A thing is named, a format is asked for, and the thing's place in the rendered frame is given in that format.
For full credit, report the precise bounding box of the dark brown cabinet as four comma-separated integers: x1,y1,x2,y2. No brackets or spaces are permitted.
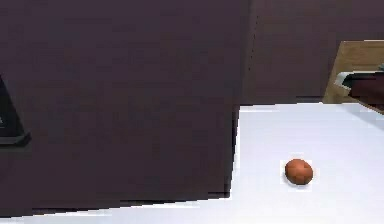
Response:
0,0,253,218

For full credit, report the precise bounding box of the orange basketball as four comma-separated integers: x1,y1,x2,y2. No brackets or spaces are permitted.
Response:
284,158,315,186

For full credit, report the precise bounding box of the black angular object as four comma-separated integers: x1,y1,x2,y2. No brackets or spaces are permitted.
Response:
0,74,32,146

